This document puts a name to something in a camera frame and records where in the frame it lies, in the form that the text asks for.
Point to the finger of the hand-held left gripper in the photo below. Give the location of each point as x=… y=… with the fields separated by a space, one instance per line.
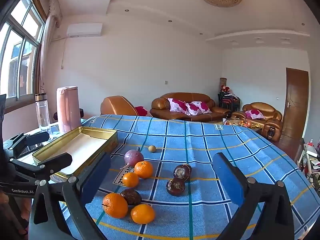
x=32 y=137
x=57 y=161

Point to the large orange with stem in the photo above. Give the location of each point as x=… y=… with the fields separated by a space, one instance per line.
x=115 y=205

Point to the pink curtain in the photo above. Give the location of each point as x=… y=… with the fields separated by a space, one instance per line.
x=46 y=42

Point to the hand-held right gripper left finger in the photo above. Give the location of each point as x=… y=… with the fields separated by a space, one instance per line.
x=96 y=177

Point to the tall floor vase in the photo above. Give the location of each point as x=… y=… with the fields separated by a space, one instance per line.
x=223 y=82

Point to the dark stacked chairs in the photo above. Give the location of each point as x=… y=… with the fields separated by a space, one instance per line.
x=228 y=102

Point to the white air conditioner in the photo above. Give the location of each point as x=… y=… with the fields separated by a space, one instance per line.
x=85 y=29

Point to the pink floral pillow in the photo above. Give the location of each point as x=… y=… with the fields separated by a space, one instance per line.
x=197 y=107
x=176 y=105
x=255 y=114

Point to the purple red onion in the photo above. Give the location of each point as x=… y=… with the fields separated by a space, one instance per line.
x=132 y=157

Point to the gold metal tin tray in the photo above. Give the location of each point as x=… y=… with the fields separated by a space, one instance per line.
x=82 y=142

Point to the brown wooden door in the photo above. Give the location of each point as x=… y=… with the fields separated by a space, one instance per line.
x=296 y=100

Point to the brown leather sofa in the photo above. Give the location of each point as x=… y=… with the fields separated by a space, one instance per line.
x=160 y=105

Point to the dark round stool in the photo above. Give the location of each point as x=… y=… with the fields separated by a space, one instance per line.
x=81 y=112

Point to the window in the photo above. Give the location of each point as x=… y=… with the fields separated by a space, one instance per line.
x=15 y=55

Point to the red cushion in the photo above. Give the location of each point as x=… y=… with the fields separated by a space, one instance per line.
x=141 y=110

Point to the small orange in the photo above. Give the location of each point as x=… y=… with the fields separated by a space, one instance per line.
x=143 y=170
x=143 y=214
x=130 y=180

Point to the brown leather armchair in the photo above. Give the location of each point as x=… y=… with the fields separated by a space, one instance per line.
x=117 y=105
x=260 y=106

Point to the cluttered coffee table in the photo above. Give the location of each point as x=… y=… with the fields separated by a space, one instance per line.
x=235 y=123

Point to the small tan round fruit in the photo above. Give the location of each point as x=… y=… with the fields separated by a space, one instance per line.
x=152 y=148

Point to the dark brown mangosteen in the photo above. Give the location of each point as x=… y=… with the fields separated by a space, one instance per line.
x=175 y=187
x=132 y=196
x=183 y=171

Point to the cluttered white shelf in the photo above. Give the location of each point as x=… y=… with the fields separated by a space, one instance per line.
x=310 y=152

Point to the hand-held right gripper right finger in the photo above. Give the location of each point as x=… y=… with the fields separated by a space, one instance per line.
x=227 y=180

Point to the pink electric kettle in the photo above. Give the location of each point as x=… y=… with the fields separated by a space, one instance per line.
x=67 y=110

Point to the clear glass water bottle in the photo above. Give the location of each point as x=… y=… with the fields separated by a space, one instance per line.
x=42 y=115

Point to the blue checked tablecloth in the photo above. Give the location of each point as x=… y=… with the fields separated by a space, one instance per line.
x=200 y=142

